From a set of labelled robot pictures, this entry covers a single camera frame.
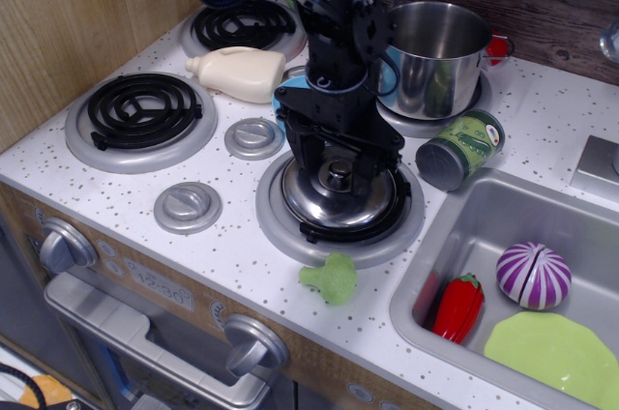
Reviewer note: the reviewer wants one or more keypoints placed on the cream toy bottle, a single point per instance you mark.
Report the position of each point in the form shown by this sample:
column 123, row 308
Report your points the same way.
column 244, row 73

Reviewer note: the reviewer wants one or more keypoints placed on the light green plate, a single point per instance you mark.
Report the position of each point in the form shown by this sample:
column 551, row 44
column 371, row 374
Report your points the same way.
column 558, row 352

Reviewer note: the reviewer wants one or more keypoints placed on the chrome faucet spout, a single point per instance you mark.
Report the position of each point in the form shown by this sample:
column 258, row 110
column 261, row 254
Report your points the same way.
column 608, row 41

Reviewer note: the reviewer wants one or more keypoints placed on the left oven dial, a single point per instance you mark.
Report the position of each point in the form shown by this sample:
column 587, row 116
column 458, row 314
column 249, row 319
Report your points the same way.
column 64, row 247

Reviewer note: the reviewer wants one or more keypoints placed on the purple toy onion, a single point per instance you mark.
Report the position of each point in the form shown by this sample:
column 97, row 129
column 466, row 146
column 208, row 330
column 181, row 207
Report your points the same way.
column 533, row 276

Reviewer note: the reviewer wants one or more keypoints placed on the black burner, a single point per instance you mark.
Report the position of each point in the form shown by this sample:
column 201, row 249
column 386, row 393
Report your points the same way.
column 259, row 24
column 140, row 122
column 283, row 230

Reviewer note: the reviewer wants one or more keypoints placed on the silver sink basin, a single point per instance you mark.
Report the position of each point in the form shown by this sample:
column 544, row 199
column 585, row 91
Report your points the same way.
column 471, row 230

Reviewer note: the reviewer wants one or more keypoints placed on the grey stovetop knob rear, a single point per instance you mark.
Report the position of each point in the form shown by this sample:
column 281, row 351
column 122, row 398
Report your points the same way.
column 294, row 72

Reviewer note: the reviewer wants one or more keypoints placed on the green toy broccoli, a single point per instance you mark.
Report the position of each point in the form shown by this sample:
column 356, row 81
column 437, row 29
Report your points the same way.
column 336, row 280

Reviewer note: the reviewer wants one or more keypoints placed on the steel pot lid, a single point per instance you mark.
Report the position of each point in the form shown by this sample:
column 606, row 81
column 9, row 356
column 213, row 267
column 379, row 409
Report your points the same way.
column 332, row 197

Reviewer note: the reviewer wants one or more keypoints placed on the back left black burner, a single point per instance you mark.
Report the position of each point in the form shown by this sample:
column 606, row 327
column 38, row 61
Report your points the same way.
column 259, row 24

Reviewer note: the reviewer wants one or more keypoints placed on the right oven dial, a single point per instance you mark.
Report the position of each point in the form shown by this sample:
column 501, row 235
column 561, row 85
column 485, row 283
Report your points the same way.
column 252, row 344

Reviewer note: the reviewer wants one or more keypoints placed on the silver oven door handle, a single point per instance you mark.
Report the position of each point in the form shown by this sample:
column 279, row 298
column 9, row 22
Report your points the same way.
column 125, row 330

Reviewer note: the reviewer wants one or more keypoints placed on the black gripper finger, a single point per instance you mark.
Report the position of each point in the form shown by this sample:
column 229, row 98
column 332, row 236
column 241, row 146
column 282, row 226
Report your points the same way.
column 307, row 142
column 371, row 162

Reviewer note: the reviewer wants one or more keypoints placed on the oven clock display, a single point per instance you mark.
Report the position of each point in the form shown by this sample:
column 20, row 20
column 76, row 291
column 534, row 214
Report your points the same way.
column 167, row 288

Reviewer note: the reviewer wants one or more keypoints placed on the red toy pepper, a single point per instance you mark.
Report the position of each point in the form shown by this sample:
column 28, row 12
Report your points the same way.
column 459, row 308

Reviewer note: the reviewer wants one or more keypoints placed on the stainless steel pot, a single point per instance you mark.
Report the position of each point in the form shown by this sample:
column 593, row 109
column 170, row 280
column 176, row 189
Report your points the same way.
column 434, row 61

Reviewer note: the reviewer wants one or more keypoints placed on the orange yellow object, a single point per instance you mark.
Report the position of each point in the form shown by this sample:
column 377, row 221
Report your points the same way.
column 54, row 392

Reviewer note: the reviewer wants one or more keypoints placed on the red toy cup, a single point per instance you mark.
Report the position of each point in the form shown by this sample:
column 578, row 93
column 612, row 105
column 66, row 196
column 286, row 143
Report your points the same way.
column 499, row 50

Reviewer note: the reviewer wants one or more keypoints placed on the light blue plastic bowl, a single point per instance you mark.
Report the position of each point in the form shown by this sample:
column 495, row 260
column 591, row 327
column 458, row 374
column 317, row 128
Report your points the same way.
column 294, row 82

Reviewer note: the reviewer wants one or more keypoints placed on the grey stovetop knob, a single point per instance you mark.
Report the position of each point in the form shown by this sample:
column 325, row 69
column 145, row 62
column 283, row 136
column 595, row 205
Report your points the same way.
column 294, row 72
column 187, row 208
column 253, row 139

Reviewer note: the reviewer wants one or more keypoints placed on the silver faucet base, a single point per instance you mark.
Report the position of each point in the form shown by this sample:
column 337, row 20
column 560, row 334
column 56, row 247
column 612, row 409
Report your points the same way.
column 597, row 168

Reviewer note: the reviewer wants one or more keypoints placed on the green peas can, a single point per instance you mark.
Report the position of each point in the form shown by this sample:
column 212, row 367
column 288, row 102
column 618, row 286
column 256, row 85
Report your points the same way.
column 458, row 151

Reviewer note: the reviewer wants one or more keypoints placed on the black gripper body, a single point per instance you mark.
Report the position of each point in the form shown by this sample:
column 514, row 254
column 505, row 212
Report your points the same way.
column 353, row 117

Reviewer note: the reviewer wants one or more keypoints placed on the oven dial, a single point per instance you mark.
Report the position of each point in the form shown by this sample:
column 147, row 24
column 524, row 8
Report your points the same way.
column 252, row 344
column 64, row 247

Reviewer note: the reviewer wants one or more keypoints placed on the front right black burner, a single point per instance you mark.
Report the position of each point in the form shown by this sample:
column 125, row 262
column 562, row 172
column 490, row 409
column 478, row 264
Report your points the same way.
column 283, row 230

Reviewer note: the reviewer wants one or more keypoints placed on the front left black burner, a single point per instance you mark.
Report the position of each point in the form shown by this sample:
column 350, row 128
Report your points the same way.
column 140, row 122

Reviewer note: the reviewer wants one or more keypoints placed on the grey stovetop knob front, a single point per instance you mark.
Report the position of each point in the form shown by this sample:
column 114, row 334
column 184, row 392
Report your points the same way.
column 187, row 208

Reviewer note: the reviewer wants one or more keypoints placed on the grey stovetop knob middle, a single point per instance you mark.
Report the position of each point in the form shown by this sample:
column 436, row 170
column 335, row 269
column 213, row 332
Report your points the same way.
column 253, row 139

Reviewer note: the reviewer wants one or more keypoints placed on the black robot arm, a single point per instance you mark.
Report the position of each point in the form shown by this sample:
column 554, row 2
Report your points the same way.
column 348, row 40

